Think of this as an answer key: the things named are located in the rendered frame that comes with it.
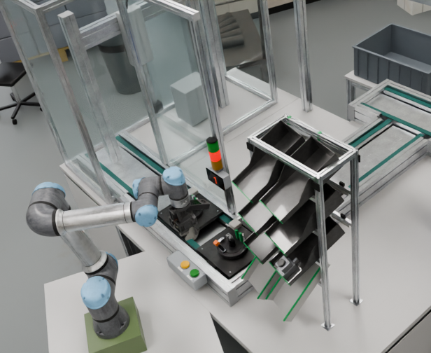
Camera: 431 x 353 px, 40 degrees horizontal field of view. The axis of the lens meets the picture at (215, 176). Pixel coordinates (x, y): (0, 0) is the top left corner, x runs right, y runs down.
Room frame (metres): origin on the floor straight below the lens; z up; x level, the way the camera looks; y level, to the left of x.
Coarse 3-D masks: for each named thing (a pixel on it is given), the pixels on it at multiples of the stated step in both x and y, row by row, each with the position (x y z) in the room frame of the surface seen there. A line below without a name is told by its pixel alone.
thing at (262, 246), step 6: (252, 234) 1.64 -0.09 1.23; (264, 234) 1.63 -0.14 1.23; (246, 240) 1.63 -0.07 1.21; (252, 240) 1.63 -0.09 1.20; (258, 240) 1.61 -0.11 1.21; (264, 240) 1.60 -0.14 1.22; (270, 240) 1.59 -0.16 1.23; (246, 246) 1.60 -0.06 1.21; (252, 246) 1.60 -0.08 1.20; (258, 246) 1.59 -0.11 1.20; (264, 246) 1.58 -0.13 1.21; (270, 246) 1.56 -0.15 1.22; (252, 252) 1.56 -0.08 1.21; (258, 252) 1.56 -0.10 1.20; (264, 252) 1.55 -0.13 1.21; (270, 252) 1.52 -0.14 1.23; (258, 258) 1.53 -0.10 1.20; (264, 258) 1.51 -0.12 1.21
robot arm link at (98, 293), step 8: (88, 280) 1.61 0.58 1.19; (96, 280) 1.60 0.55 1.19; (104, 280) 1.59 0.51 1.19; (112, 280) 1.63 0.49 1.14; (88, 288) 1.58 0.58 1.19; (96, 288) 1.57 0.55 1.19; (104, 288) 1.56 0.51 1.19; (112, 288) 1.59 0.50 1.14; (88, 296) 1.54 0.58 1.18; (96, 296) 1.53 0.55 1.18; (104, 296) 1.53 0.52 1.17; (112, 296) 1.56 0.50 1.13; (88, 304) 1.52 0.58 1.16; (96, 304) 1.51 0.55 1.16; (104, 304) 1.52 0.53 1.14; (112, 304) 1.54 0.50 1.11; (96, 312) 1.51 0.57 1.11; (104, 312) 1.51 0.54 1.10; (112, 312) 1.52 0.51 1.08
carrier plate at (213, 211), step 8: (208, 200) 2.18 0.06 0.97; (216, 208) 2.11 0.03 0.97; (160, 216) 2.14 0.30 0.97; (168, 216) 2.12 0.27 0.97; (200, 216) 2.08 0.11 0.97; (208, 216) 2.07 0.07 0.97; (216, 216) 2.06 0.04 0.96; (168, 224) 2.08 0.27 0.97; (200, 224) 2.02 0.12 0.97; (176, 232) 2.02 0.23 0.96
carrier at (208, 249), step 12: (228, 228) 1.96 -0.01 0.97; (240, 228) 1.94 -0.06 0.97; (228, 240) 1.83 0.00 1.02; (240, 240) 1.84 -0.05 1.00; (204, 252) 1.84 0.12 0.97; (216, 252) 1.83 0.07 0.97; (228, 252) 1.79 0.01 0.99; (240, 252) 1.78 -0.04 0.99; (216, 264) 1.76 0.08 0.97; (228, 264) 1.74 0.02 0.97; (240, 264) 1.73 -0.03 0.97; (228, 276) 1.68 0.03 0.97
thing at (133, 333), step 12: (120, 300) 1.68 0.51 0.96; (132, 300) 1.66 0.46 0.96; (132, 312) 1.60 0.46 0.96; (132, 324) 1.53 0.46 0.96; (96, 336) 1.52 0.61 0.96; (120, 336) 1.49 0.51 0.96; (132, 336) 1.47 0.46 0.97; (96, 348) 1.46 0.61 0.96; (108, 348) 1.45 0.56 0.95; (120, 348) 1.46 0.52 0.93; (132, 348) 1.46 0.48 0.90; (144, 348) 1.47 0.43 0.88
